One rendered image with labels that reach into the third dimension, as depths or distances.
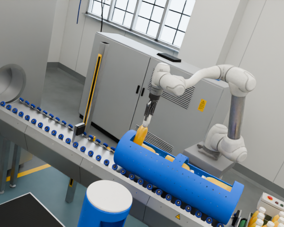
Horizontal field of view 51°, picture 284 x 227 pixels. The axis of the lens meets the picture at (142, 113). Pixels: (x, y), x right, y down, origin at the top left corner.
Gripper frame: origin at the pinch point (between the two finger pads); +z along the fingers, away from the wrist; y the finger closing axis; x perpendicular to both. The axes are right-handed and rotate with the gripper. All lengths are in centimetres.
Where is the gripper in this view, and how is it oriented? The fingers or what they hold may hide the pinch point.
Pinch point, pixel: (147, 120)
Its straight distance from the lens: 206.5
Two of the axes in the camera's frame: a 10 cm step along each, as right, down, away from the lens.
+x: 8.5, 4.0, -3.5
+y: -4.6, 2.2, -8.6
